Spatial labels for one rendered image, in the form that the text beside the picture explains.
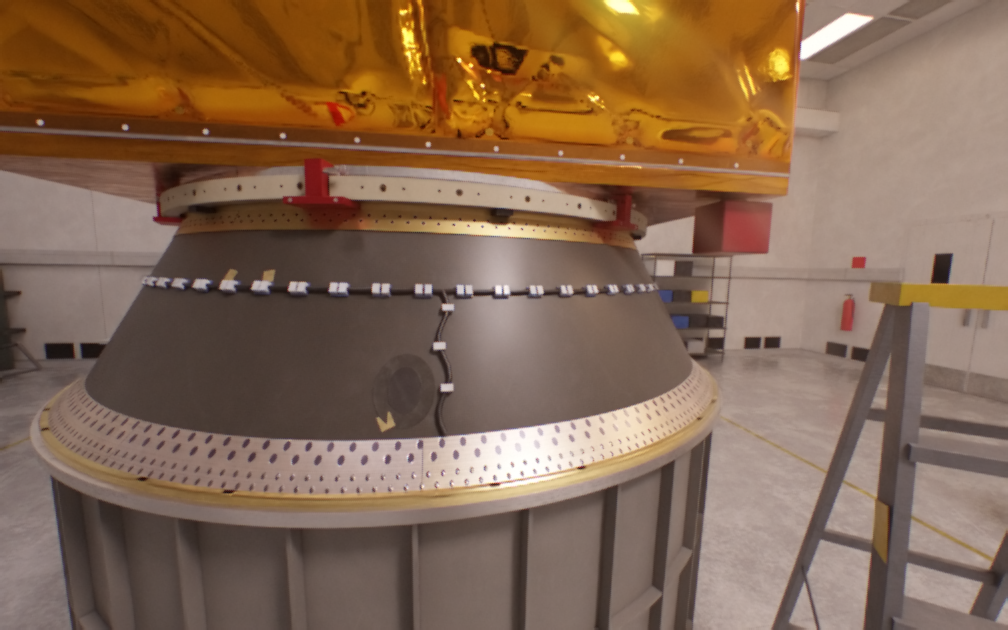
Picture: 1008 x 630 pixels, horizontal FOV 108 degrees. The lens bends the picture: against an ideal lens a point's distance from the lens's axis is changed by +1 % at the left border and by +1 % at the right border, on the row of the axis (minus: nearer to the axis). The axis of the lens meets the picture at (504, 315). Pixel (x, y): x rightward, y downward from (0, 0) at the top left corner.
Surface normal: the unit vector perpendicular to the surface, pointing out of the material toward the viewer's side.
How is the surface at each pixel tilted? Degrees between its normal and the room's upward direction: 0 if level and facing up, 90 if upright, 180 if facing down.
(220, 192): 90
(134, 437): 43
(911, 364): 75
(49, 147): 90
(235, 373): 62
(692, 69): 90
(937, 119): 90
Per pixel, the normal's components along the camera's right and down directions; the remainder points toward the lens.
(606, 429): 0.35, -0.65
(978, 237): -0.99, 0.00
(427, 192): 0.18, 0.11
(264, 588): -0.08, 0.11
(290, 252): -0.12, -0.37
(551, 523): 0.39, 0.11
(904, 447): -0.43, -0.16
